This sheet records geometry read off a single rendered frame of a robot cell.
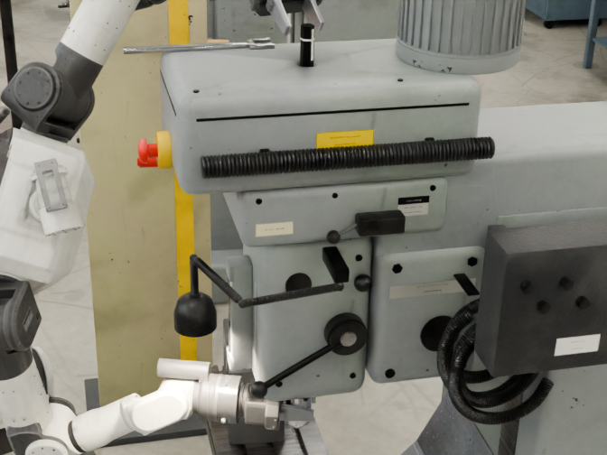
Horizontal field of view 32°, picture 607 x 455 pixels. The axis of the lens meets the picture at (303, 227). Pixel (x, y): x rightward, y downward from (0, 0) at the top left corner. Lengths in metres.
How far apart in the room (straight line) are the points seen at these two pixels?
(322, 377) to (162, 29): 1.82
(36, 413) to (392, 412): 2.26
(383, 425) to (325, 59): 2.47
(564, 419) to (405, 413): 2.23
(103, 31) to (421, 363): 0.82
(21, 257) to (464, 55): 0.84
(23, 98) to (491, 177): 0.84
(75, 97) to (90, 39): 0.11
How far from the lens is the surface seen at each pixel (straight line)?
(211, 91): 1.57
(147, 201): 3.65
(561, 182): 1.81
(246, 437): 2.34
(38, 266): 1.95
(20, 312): 1.91
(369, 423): 4.03
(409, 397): 4.19
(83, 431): 2.07
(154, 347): 3.93
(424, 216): 1.73
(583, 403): 1.90
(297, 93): 1.58
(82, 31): 2.01
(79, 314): 4.72
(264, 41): 1.80
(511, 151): 1.76
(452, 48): 1.67
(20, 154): 1.97
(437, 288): 1.80
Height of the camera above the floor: 2.41
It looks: 26 degrees down
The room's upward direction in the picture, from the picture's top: 1 degrees clockwise
